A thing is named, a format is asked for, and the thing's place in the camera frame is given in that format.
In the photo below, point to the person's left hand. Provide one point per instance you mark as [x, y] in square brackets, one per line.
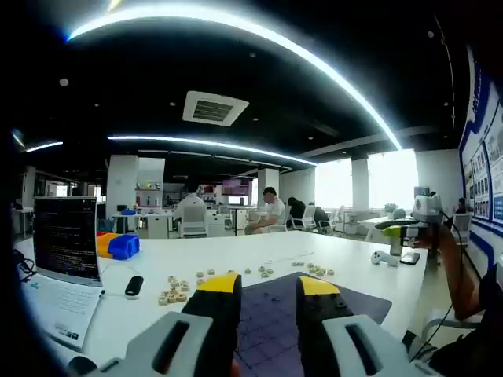
[236, 370]

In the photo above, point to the potted plant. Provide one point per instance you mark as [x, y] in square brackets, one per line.
[390, 208]

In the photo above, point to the person's right hand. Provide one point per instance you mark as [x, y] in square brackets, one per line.
[427, 239]

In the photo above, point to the short ceiling light strip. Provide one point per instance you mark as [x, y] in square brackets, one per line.
[43, 147]

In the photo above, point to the ceiling air vent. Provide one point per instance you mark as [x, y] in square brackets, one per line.
[215, 108]

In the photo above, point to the black computer monitor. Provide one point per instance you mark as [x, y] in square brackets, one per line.
[422, 191]

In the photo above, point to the group of wooden chess pieces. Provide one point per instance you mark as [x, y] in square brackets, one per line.
[172, 297]

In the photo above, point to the yellow storage bin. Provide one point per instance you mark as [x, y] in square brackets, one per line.
[103, 245]

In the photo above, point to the white high-back office chair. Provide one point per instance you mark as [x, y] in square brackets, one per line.
[193, 224]

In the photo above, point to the purple wall screen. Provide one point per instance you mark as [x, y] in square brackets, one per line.
[236, 186]

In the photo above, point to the white game controller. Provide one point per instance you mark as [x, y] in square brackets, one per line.
[383, 258]

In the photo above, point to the black white oblong device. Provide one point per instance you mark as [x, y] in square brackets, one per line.
[134, 286]

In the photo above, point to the purple chessboard mat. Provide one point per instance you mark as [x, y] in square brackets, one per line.
[267, 314]

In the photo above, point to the long curved ceiling light strip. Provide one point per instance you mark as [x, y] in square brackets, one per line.
[165, 12]

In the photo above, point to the blue white wall display board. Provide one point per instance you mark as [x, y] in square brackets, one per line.
[481, 176]

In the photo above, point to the shelf with colourful items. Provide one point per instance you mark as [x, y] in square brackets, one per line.
[149, 194]

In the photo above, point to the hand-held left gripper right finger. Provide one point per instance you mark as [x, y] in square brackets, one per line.
[318, 310]

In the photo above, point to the black smartphone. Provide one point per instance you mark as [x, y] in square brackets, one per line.
[410, 258]

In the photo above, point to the white office desk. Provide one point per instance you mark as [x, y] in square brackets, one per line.
[157, 225]

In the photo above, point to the silver laptop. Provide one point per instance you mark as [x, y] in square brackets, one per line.
[64, 235]

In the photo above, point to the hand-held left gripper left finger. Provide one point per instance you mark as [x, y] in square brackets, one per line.
[220, 314]

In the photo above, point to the blue storage bin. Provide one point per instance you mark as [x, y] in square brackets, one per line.
[123, 247]

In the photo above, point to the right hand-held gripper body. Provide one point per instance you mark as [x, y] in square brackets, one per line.
[426, 208]

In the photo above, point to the white printed paper sheet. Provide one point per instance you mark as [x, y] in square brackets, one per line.
[63, 310]

